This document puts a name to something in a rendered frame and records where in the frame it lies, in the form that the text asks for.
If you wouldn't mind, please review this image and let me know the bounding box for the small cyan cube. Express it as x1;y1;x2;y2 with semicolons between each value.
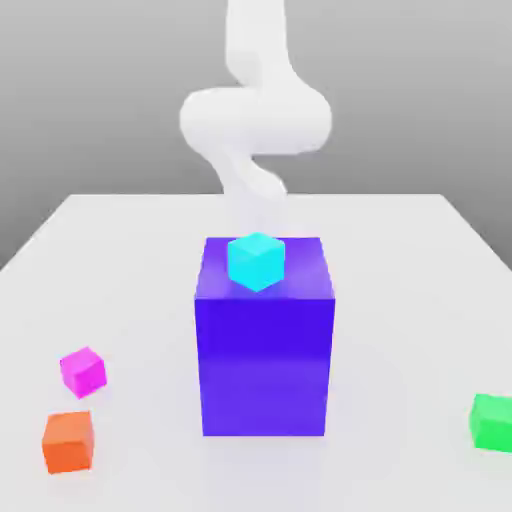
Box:
226;232;286;293

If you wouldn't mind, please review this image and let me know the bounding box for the small magenta cube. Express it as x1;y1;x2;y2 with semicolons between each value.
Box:
59;346;108;400

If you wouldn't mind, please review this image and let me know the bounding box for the small orange cube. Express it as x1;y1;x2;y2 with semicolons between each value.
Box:
41;410;96;476

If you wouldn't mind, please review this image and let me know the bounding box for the small green cube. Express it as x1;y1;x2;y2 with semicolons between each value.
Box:
468;393;512;454

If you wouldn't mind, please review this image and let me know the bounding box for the large purple box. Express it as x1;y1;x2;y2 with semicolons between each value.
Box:
193;236;336;438

